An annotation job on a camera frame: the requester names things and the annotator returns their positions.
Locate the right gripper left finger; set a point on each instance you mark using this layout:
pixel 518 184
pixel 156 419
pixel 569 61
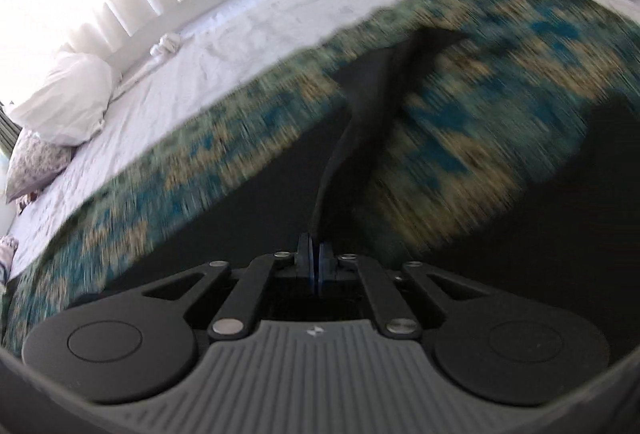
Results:
pixel 284 271

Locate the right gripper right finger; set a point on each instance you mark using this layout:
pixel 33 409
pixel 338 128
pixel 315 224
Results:
pixel 349 281

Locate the black pants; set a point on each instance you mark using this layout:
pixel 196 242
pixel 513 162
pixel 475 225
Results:
pixel 375 87

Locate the blue paisley patterned bedspread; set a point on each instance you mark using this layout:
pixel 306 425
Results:
pixel 409 128

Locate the purple floral pillow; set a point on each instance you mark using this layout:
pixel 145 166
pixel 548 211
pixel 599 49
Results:
pixel 34 164

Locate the white pillow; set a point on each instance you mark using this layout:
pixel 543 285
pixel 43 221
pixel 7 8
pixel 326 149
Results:
pixel 67 99

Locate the white bed sheet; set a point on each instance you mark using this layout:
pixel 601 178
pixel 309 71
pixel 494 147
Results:
pixel 227 49

